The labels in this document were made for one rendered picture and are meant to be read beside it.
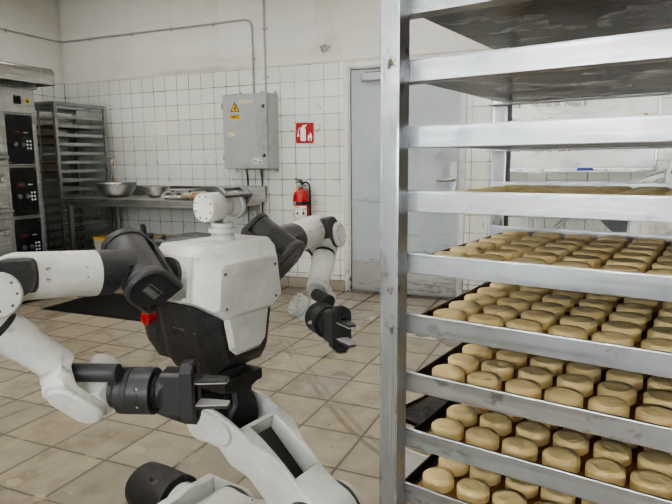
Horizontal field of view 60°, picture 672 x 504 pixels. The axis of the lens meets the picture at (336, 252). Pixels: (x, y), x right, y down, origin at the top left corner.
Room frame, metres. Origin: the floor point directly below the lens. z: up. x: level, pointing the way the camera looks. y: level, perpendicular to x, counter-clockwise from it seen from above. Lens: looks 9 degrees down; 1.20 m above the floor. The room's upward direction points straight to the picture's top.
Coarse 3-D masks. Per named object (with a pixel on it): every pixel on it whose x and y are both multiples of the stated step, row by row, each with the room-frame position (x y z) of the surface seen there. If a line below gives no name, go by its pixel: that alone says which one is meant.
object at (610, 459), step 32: (448, 416) 0.90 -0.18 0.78; (480, 416) 0.89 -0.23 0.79; (512, 416) 0.90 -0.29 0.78; (512, 448) 0.78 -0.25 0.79; (544, 448) 0.81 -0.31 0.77; (576, 448) 0.79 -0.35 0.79; (608, 448) 0.77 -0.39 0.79; (640, 448) 0.81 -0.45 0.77; (608, 480) 0.70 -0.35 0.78; (640, 480) 0.69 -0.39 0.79
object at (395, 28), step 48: (384, 0) 0.82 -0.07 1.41; (384, 48) 0.82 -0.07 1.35; (384, 96) 0.82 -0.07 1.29; (384, 144) 0.82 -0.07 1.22; (384, 192) 0.82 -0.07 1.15; (384, 240) 0.82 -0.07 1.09; (384, 288) 0.82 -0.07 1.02; (384, 336) 0.82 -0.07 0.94; (384, 384) 0.82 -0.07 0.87; (384, 432) 0.82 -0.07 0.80; (384, 480) 0.82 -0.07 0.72
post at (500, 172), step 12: (504, 108) 1.18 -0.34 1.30; (504, 120) 1.18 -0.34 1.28; (492, 156) 1.20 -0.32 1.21; (504, 156) 1.18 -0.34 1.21; (492, 168) 1.20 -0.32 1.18; (504, 168) 1.18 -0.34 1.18; (492, 180) 1.20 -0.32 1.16; (504, 180) 1.18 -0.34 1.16; (492, 216) 1.19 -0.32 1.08; (504, 216) 1.18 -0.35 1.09
